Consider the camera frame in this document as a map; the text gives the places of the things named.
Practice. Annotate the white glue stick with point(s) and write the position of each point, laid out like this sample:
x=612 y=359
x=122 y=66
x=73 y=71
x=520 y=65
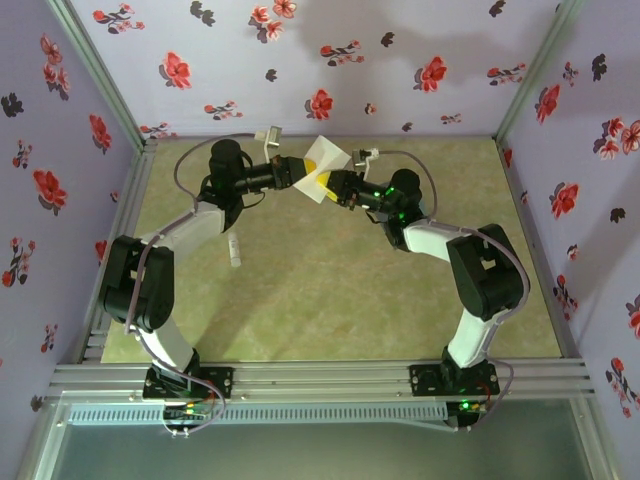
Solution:
x=234 y=250

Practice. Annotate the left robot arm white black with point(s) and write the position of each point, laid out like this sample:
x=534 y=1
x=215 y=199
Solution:
x=200 y=230

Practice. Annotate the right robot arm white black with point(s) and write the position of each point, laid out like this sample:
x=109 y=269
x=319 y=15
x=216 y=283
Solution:
x=425 y=240

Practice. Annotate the grey metal lower panel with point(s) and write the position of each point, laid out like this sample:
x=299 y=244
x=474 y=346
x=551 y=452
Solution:
x=320 y=455

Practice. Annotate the aluminium side rail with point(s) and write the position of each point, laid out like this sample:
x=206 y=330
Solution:
x=520 y=200
x=135 y=190

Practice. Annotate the wide aluminium frame rail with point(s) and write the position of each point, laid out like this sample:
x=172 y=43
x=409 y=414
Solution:
x=320 y=380

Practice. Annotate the aluminium corner post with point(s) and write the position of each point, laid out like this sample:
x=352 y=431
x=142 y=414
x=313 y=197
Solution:
x=534 y=75
x=102 y=75

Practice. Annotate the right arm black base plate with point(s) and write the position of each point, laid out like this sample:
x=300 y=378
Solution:
x=422 y=382

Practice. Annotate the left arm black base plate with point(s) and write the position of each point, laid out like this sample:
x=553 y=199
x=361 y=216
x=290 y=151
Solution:
x=225 y=376

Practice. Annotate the lower aluminium frame leg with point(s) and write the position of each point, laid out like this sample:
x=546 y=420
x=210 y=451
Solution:
x=40 y=445
x=595 y=445

